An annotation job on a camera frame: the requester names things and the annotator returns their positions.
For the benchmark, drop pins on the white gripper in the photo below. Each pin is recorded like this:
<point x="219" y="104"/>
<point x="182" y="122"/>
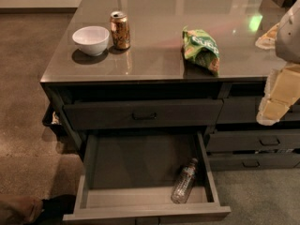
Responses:
<point x="289" y="37"/>

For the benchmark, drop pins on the clear plastic water bottle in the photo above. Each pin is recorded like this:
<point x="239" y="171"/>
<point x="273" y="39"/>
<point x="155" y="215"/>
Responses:
<point x="184" y="182"/>

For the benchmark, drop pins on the brown robot base part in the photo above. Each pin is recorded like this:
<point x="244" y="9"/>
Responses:
<point x="31" y="210"/>

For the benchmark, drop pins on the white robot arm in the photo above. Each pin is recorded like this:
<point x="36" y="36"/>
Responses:
<point x="287" y="44"/>

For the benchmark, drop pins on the grey top right drawer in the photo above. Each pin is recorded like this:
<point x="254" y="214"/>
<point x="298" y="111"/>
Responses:
<point x="238" y="110"/>

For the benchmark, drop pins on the grey bottom right drawer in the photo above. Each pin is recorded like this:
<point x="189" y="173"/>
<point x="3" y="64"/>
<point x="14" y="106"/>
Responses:
<point x="254" y="162"/>

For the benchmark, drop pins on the grey top left drawer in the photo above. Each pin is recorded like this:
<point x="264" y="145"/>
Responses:
<point x="143" y="113"/>

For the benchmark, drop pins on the open grey middle drawer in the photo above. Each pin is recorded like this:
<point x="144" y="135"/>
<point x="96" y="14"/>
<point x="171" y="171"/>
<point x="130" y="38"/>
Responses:
<point x="128" y="180"/>

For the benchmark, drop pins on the green snack bag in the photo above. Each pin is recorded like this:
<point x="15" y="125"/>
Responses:
<point x="201" y="49"/>

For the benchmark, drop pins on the grey kitchen island cabinet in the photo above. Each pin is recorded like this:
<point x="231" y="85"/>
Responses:
<point x="154" y="67"/>

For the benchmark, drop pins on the orange soda can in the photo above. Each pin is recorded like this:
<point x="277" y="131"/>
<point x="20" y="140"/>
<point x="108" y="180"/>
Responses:
<point x="120" y="30"/>

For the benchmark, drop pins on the white ceramic bowl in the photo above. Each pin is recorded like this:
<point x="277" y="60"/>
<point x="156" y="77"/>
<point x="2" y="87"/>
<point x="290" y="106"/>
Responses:
<point x="92" y="40"/>

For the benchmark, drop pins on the black side bin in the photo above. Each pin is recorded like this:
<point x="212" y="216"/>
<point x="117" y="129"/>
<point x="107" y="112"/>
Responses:
<point x="51" y="121"/>

